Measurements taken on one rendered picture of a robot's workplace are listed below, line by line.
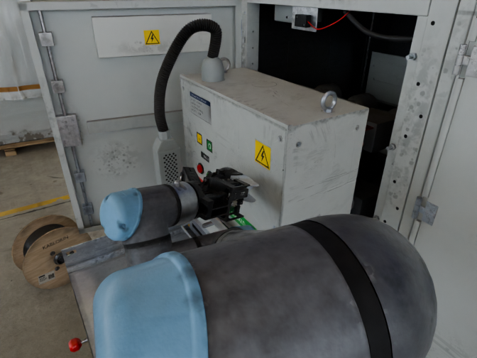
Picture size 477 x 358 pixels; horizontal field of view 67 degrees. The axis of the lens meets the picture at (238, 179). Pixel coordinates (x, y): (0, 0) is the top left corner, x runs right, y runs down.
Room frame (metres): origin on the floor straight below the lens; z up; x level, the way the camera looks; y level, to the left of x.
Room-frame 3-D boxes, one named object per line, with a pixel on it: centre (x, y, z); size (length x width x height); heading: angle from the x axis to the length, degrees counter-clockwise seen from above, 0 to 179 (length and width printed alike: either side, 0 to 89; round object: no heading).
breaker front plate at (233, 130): (0.83, 0.04, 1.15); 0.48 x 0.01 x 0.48; 32
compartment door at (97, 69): (1.16, 0.28, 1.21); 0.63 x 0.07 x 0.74; 112
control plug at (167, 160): (0.97, 0.21, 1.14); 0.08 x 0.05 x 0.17; 122
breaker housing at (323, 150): (0.97, -0.18, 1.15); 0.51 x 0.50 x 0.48; 122
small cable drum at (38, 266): (1.68, 1.12, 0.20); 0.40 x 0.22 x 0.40; 136
